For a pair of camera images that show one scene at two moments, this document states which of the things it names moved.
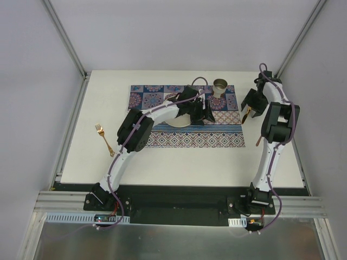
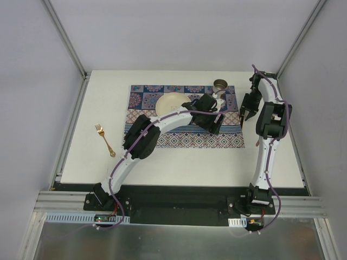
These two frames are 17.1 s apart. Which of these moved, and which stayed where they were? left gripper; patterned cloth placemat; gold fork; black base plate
Moved: left gripper
Stayed: black base plate; patterned cloth placemat; gold fork
